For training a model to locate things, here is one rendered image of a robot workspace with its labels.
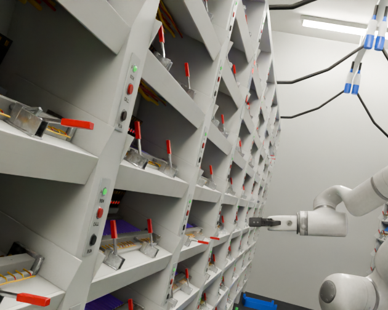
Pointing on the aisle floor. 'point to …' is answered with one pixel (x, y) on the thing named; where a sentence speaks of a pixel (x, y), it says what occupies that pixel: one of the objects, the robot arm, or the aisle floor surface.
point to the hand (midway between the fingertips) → (252, 221)
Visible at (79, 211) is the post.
